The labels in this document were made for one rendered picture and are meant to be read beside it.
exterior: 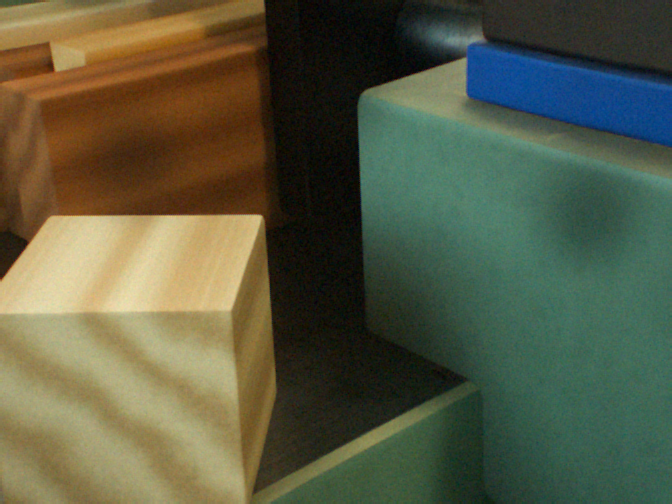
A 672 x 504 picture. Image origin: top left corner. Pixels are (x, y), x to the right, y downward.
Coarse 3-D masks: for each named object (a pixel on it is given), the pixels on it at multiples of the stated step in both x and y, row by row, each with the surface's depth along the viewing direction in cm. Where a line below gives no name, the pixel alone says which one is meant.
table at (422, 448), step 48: (0, 240) 37; (288, 240) 37; (336, 240) 36; (288, 288) 34; (336, 288) 34; (288, 336) 31; (336, 336) 31; (288, 384) 29; (336, 384) 29; (384, 384) 29; (432, 384) 29; (288, 432) 27; (336, 432) 27; (384, 432) 27; (432, 432) 28; (480, 432) 29; (0, 480) 27; (288, 480) 26; (336, 480) 26; (384, 480) 27; (432, 480) 29; (480, 480) 30
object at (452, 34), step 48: (288, 0) 34; (336, 0) 34; (384, 0) 36; (432, 0) 35; (480, 0) 35; (288, 48) 34; (336, 48) 35; (384, 48) 36; (432, 48) 35; (288, 96) 35; (336, 96) 35; (288, 144) 36; (336, 144) 36; (288, 192) 36; (336, 192) 36
